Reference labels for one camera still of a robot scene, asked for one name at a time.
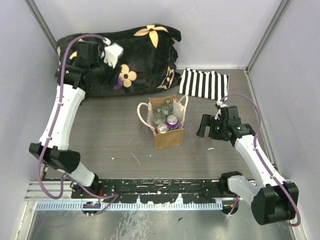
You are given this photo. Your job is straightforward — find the purple soda can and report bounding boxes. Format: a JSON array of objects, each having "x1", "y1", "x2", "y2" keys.
[
  {"x1": 166, "y1": 115, "x2": 179, "y2": 131},
  {"x1": 113, "y1": 76, "x2": 124, "y2": 90}
]

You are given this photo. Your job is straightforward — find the black white striped cloth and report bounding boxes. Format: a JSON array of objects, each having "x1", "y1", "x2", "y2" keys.
[{"x1": 177, "y1": 68, "x2": 230, "y2": 101}]

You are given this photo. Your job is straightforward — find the red soda can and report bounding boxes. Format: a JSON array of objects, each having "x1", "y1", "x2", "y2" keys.
[{"x1": 156, "y1": 123, "x2": 170, "y2": 134}]

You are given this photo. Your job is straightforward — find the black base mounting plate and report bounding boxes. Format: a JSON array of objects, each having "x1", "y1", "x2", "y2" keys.
[{"x1": 71, "y1": 178, "x2": 250, "y2": 205}]

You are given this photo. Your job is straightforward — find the black floral plush blanket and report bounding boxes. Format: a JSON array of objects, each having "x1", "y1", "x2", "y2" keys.
[{"x1": 56, "y1": 24, "x2": 182, "y2": 97}]

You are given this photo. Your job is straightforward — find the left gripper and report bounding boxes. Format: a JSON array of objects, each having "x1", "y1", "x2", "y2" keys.
[{"x1": 91, "y1": 52, "x2": 124, "y2": 90}]

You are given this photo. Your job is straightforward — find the clear bottle front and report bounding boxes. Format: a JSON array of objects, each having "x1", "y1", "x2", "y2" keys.
[{"x1": 153, "y1": 108, "x2": 166, "y2": 126}]

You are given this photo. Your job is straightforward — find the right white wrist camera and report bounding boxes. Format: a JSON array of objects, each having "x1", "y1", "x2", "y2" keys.
[{"x1": 214, "y1": 100, "x2": 228, "y2": 120}]

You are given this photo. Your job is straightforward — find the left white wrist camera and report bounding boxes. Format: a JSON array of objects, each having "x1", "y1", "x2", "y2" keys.
[{"x1": 101, "y1": 37, "x2": 124, "y2": 69}]

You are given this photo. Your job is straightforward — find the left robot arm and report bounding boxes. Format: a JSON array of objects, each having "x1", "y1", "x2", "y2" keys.
[{"x1": 29, "y1": 39, "x2": 124, "y2": 198}]

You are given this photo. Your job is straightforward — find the clear bottle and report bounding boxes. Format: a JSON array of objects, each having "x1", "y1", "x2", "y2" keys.
[
  {"x1": 161, "y1": 99, "x2": 174, "y2": 116},
  {"x1": 153, "y1": 108, "x2": 166, "y2": 126}
]

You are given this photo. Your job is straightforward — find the purple soda can front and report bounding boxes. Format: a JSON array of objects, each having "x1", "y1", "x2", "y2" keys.
[{"x1": 113, "y1": 76, "x2": 124, "y2": 90}]

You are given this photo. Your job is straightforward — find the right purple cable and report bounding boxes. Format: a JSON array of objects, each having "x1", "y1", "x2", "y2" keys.
[{"x1": 215, "y1": 93, "x2": 302, "y2": 227}]

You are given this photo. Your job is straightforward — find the cat print canvas bag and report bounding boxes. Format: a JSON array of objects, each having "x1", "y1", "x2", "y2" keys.
[{"x1": 136, "y1": 95, "x2": 189, "y2": 149}]

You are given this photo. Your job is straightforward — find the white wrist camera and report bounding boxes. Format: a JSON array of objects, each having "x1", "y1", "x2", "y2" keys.
[
  {"x1": 214, "y1": 100, "x2": 228, "y2": 120},
  {"x1": 101, "y1": 37, "x2": 124, "y2": 69}
]

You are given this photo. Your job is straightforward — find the aluminium rail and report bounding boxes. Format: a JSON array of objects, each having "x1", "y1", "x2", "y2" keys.
[{"x1": 24, "y1": 179, "x2": 297, "y2": 201}]

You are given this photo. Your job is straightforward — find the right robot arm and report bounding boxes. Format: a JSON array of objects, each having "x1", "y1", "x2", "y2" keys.
[{"x1": 196, "y1": 106, "x2": 299, "y2": 225}]

